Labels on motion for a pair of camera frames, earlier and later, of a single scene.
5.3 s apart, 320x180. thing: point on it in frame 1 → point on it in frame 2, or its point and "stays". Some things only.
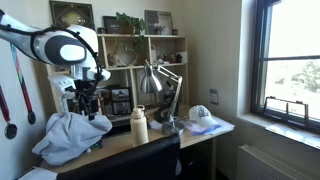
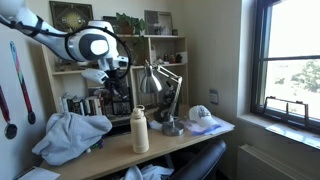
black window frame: x=259 y=60 stays
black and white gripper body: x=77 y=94 → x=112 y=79
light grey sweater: x=67 y=135 stays
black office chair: x=157 y=159 → x=200 y=163
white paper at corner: x=37 y=173 stays
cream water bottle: x=139 y=127 stays
